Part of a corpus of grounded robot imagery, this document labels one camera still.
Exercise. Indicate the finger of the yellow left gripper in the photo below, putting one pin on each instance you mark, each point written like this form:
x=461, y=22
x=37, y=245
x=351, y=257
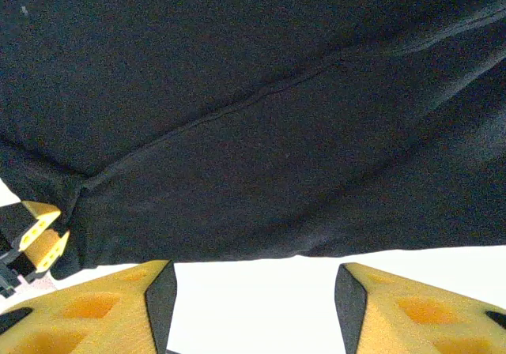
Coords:
x=41, y=221
x=49, y=251

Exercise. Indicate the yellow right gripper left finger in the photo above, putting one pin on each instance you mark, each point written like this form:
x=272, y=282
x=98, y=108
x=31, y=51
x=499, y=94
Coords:
x=87, y=314

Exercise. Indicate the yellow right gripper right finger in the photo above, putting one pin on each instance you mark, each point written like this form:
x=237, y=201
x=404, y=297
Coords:
x=419, y=318

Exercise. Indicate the black floral print t-shirt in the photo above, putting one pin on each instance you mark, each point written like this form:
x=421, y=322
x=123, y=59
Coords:
x=253, y=113

